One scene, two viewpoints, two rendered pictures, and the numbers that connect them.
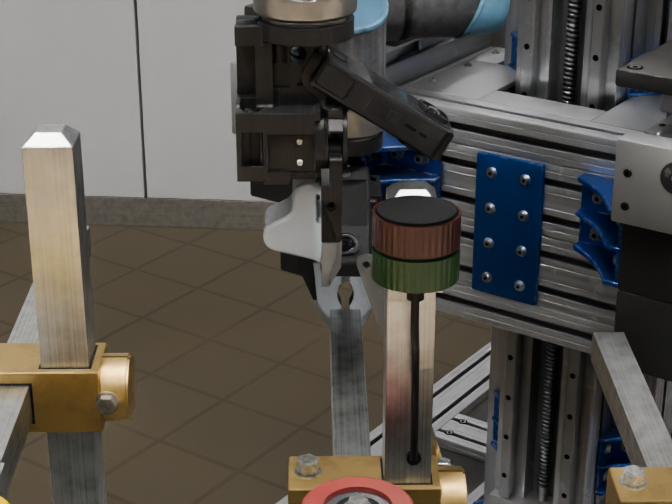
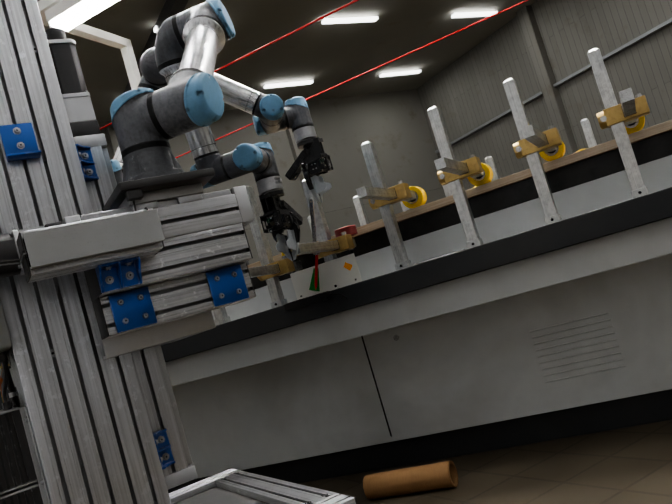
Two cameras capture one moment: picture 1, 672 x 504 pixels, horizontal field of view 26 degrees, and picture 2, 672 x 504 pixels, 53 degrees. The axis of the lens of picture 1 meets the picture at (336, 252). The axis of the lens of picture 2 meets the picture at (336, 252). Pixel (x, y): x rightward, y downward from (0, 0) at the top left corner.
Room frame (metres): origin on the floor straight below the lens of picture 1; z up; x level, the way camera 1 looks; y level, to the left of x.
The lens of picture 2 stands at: (3.07, 0.97, 0.65)
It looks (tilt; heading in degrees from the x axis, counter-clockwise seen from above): 4 degrees up; 205
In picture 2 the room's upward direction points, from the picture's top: 16 degrees counter-clockwise
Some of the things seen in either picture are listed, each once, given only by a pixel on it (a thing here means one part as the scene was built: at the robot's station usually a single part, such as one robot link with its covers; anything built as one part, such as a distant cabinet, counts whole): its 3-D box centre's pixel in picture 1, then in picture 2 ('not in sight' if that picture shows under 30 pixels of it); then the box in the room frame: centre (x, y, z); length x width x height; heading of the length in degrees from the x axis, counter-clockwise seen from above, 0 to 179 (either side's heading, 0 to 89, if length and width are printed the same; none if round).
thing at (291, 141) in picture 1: (295, 97); (313, 158); (1.03, 0.03, 1.14); 0.09 x 0.08 x 0.12; 91
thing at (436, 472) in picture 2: not in sight; (409, 480); (1.05, 0.04, 0.04); 0.30 x 0.08 x 0.08; 91
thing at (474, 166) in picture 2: not in sight; (459, 171); (0.95, 0.47, 0.95); 0.13 x 0.06 x 0.05; 91
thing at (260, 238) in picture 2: not in sight; (263, 248); (0.96, -0.30, 0.92); 0.03 x 0.03 x 0.48; 1
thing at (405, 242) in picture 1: (416, 226); not in sight; (0.91, -0.05, 1.09); 0.06 x 0.06 x 0.02
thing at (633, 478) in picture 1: (633, 476); not in sight; (0.96, -0.23, 0.86); 0.02 x 0.02 x 0.01
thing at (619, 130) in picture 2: not in sight; (618, 126); (0.94, 0.95, 0.91); 0.03 x 0.03 x 0.48; 1
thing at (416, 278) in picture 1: (415, 260); not in sight; (0.91, -0.05, 1.07); 0.06 x 0.06 x 0.02
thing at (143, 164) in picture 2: not in sight; (150, 168); (1.79, -0.04, 1.09); 0.15 x 0.15 x 0.10
